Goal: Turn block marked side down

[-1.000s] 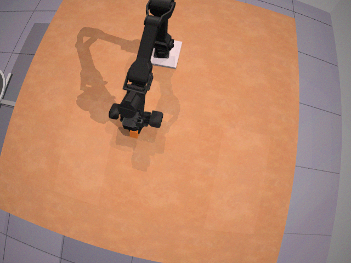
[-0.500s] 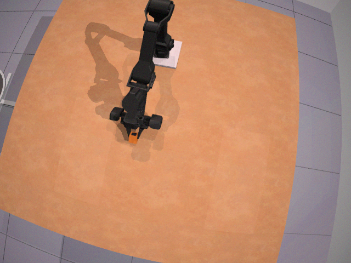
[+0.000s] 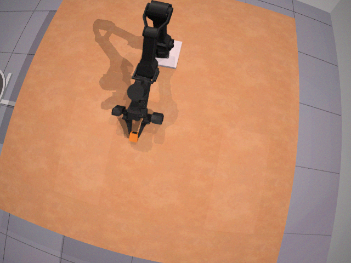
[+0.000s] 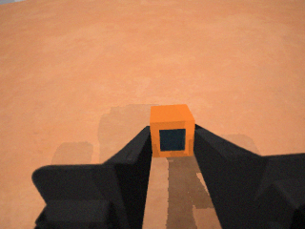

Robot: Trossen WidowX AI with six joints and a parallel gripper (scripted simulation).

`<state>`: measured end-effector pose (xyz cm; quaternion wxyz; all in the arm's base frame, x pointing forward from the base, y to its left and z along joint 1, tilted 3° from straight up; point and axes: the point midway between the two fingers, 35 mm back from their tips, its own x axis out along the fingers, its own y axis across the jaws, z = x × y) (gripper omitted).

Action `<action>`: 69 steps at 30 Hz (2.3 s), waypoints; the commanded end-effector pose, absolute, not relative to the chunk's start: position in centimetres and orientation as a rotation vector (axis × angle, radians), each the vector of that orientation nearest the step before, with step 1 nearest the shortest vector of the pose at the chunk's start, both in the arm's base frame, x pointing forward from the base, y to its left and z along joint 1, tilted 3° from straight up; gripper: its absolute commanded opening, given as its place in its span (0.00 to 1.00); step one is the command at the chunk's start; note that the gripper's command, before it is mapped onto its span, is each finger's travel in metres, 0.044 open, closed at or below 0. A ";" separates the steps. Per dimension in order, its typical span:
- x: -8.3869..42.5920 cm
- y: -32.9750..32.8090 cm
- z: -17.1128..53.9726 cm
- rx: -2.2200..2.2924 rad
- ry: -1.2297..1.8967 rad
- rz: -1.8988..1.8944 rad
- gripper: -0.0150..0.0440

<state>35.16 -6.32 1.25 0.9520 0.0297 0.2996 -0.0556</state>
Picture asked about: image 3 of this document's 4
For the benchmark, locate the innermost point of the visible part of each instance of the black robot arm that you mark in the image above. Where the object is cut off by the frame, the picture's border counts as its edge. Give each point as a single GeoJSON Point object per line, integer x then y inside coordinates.
{"type": "Point", "coordinates": [156, 44]}

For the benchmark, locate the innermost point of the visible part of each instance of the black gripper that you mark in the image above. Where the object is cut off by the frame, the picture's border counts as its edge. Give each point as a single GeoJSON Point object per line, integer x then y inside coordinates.
{"type": "Point", "coordinates": [155, 117]}

